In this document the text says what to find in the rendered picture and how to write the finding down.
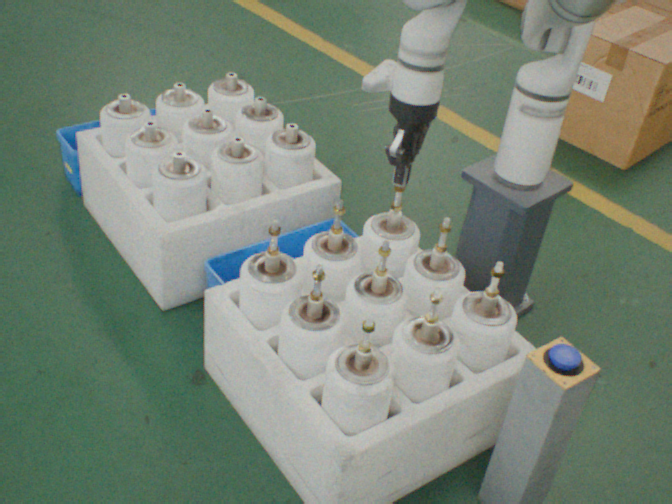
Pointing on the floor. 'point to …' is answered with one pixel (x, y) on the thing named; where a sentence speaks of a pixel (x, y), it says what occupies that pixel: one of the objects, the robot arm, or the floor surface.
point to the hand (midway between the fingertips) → (402, 173)
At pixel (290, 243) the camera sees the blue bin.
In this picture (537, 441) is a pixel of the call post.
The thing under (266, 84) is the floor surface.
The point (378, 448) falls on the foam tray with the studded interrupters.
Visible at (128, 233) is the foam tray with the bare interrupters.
